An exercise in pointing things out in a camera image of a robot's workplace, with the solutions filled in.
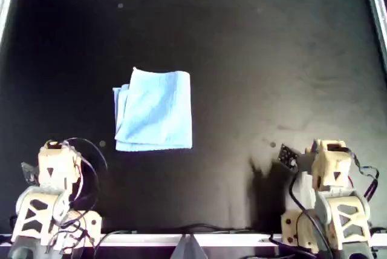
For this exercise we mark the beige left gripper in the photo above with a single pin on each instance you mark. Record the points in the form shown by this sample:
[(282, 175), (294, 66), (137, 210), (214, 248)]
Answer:
[(57, 156)]

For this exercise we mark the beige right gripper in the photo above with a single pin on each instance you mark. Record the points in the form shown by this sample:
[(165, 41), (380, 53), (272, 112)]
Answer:
[(329, 157)]

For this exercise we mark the light blue microfibre cloth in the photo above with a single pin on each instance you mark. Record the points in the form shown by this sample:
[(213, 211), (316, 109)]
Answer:
[(157, 110)]

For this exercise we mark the beige left arm base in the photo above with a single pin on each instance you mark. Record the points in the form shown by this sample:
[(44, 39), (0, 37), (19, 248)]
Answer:
[(90, 225)]

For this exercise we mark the beige left robot arm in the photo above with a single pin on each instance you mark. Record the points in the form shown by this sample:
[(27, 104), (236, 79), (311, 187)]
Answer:
[(30, 210)]

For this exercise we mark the beige right arm base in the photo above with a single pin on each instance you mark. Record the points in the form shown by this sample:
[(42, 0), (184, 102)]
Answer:
[(290, 225)]

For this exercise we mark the beige right robot arm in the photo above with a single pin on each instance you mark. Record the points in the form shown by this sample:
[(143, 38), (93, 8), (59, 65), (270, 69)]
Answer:
[(347, 219)]

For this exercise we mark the gray right camera bracket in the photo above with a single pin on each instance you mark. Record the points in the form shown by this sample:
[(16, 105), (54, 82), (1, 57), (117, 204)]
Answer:
[(305, 162)]

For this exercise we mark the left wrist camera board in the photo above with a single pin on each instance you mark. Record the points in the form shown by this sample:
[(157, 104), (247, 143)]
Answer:
[(30, 174)]

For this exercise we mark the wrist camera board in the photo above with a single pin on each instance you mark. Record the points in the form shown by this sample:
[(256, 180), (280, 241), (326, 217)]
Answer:
[(287, 156), (30, 174)]

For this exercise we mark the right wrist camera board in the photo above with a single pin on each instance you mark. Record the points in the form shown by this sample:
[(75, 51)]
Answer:
[(287, 156)]

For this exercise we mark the aluminium frame rail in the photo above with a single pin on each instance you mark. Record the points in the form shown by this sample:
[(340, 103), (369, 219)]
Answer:
[(6, 1), (375, 5), (142, 240)]

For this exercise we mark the gray triangular camera stand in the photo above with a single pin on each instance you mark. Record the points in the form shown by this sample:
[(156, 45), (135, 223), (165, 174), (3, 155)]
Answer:
[(189, 250)]

